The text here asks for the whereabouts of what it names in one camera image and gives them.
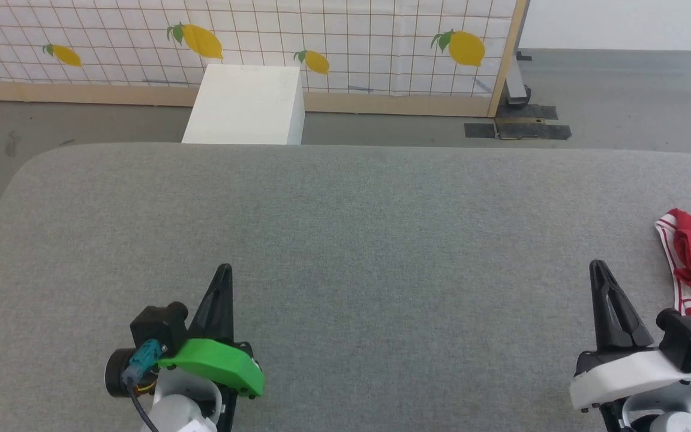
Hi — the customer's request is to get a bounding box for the black floor tape strip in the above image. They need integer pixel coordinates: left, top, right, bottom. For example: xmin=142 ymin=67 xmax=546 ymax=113
xmin=464 ymin=122 xmax=573 ymax=141

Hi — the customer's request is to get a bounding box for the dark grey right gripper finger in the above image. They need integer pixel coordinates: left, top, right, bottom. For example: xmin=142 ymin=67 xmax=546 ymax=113
xmin=596 ymin=259 xmax=656 ymax=352
xmin=589 ymin=259 xmax=623 ymax=355

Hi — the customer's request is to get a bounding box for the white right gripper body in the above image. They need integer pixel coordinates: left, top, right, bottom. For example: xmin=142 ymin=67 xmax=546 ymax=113
xmin=569 ymin=349 xmax=691 ymax=413

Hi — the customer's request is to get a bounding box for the white rectangular box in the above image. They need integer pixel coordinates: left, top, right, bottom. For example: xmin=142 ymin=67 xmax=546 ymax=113
xmin=181 ymin=64 xmax=307 ymax=146

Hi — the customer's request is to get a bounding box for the lemon print partition screen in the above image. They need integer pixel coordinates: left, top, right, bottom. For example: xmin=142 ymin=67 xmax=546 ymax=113
xmin=0 ymin=0 xmax=530 ymax=118

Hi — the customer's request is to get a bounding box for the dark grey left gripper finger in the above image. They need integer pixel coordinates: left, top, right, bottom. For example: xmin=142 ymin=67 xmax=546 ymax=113
xmin=188 ymin=263 xmax=227 ymax=340
xmin=216 ymin=264 xmax=236 ymax=345

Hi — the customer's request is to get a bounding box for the grey fabric sofa seat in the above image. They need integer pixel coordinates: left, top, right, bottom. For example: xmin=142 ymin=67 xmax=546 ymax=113
xmin=0 ymin=142 xmax=691 ymax=432

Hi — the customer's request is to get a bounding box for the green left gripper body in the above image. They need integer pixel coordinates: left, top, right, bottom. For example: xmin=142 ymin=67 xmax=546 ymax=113
xmin=158 ymin=337 xmax=266 ymax=398

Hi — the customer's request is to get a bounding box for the grey metal screen foot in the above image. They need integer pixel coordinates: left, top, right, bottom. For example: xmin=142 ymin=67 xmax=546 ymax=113
xmin=504 ymin=52 xmax=533 ymax=109

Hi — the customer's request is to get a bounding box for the black floor tape patch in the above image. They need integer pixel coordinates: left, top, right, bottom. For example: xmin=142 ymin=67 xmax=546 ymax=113
xmin=495 ymin=103 xmax=560 ymax=121

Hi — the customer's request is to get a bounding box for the brass floor plate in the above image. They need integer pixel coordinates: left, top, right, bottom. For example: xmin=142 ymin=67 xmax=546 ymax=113
xmin=494 ymin=117 xmax=546 ymax=140

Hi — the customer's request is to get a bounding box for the left arm teal plug cable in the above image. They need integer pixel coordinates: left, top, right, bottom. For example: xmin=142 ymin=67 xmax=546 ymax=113
xmin=121 ymin=338 xmax=164 ymax=432

